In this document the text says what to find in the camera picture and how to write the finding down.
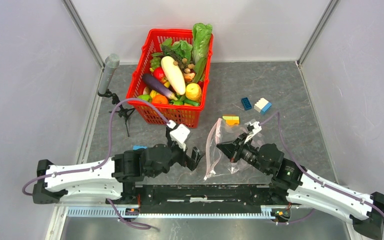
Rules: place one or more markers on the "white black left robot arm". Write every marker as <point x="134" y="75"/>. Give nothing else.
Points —
<point x="113" y="179"/>

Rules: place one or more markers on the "dark blue toy block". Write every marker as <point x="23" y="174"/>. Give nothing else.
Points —
<point x="246" y="103"/>

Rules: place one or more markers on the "green apple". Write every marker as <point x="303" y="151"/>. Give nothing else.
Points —
<point x="145" y="97"/>

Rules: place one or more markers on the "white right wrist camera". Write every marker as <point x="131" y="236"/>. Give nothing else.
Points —
<point x="253" y="127"/>

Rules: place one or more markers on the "orange fruit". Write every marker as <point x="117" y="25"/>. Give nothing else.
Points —
<point x="160" y="99"/>

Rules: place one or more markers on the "brown mushroom bunch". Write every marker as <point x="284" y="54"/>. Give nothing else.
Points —
<point x="187" y="68"/>

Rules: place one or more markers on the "green leafy vegetable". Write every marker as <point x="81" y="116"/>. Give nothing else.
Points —
<point x="181" y="47"/>

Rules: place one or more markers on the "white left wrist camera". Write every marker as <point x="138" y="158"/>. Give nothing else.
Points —
<point x="178" y="133"/>

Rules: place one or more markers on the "blue green stacked blocks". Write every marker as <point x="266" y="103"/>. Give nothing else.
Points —
<point x="139" y="147"/>

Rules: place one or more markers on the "white blue toy block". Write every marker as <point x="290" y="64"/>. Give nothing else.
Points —
<point x="262" y="106"/>

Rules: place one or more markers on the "purple eggplant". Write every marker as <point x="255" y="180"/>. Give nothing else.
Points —
<point x="157" y="86"/>

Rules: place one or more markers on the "grey microphone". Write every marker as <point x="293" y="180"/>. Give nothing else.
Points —
<point x="112" y="62"/>

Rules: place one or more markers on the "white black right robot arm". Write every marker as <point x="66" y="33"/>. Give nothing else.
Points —
<point x="293" y="183"/>

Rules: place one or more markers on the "green romaine lettuce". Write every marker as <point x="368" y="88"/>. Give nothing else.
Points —
<point x="201" y="40"/>

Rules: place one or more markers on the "yellow lemon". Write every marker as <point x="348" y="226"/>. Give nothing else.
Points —
<point x="193" y="92"/>

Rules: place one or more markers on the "white radish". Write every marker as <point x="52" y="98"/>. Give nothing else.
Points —
<point x="173" y="74"/>

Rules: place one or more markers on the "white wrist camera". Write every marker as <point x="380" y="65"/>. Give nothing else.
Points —
<point x="253" y="127"/>
<point x="178" y="133"/>

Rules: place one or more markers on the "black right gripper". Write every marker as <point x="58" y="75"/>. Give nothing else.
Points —
<point x="233" y="149"/>

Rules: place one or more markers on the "yellow orange toy block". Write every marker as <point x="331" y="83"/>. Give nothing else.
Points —
<point x="231" y="120"/>

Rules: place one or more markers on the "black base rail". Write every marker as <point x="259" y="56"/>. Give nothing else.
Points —
<point x="200" y="198"/>

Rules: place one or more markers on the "clear zip top bag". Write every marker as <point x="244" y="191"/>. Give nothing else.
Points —
<point x="217" y="164"/>

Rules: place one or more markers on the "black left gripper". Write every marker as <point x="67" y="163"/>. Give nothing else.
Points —
<point x="196" y="156"/>

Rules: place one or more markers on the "green grapes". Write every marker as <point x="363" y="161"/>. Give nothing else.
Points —
<point x="155" y="63"/>

